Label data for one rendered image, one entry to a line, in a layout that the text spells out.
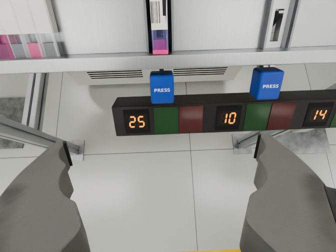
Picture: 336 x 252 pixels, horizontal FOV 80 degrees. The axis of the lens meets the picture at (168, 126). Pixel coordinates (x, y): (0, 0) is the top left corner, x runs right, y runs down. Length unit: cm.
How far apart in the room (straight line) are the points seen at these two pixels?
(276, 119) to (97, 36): 22
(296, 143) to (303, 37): 84
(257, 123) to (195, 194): 67
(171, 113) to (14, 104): 100
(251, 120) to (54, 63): 22
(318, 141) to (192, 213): 64
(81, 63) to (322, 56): 22
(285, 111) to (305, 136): 82
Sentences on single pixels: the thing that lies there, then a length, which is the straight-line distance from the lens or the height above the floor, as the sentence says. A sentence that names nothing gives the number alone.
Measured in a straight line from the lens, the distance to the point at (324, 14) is 26.
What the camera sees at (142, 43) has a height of 73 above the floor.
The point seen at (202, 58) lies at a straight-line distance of 19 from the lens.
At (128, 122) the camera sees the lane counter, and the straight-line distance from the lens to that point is 25.
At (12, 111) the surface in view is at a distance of 117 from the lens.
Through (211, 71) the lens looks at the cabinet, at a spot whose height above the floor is 15.
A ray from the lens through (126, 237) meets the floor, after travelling 93.
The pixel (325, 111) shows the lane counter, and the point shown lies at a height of 66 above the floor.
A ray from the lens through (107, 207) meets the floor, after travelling 93.
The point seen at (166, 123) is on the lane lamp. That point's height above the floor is 66.
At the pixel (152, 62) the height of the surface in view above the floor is 73.
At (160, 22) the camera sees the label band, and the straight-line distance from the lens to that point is 19.
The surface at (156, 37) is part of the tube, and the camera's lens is 19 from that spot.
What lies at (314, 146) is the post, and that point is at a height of 1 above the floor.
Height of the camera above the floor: 89
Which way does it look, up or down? 75 degrees down
